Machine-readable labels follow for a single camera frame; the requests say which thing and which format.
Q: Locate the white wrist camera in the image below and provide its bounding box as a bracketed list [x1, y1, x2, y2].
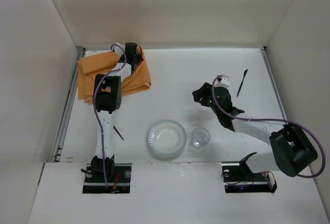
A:
[215, 75, 230, 88]
[110, 42, 125, 57]

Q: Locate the black plastic knife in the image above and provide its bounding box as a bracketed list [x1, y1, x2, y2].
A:
[236, 69, 248, 97]

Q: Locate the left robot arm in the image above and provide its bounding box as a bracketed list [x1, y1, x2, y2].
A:
[87, 42, 142, 185]

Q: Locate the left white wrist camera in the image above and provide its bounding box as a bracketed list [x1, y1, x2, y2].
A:
[110, 42, 125, 57]

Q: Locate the right aluminium frame rail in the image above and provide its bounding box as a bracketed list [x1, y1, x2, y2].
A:
[260, 46, 288, 119]

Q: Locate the left aluminium frame rail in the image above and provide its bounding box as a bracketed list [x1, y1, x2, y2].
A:
[49, 46, 86, 162]

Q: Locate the aluminium frame rail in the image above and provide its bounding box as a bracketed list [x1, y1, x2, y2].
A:
[49, 46, 86, 162]
[260, 46, 288, 119]

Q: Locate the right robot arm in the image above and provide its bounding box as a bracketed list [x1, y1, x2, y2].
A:
[192, 83, 318, 177]

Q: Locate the orange cloth napkin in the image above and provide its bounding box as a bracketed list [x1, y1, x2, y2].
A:
[77, 52, 152, 104]

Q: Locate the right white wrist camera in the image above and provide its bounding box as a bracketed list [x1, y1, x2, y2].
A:
[215, 75, 230, 88]

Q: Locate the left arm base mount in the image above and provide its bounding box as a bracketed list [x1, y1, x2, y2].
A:
[80, 156, 132, 194]

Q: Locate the clear plastic cup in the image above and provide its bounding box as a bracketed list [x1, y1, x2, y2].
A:
[190, 127, 210, 154]

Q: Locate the black plastic fork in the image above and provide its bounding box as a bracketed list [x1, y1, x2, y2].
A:
[113, 126, 124, 141]

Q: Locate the white paper plate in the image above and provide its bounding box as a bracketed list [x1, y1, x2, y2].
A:
[147, 119, 187, 159]

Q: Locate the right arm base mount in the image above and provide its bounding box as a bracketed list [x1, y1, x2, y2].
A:
[221, 152, 277, 194]

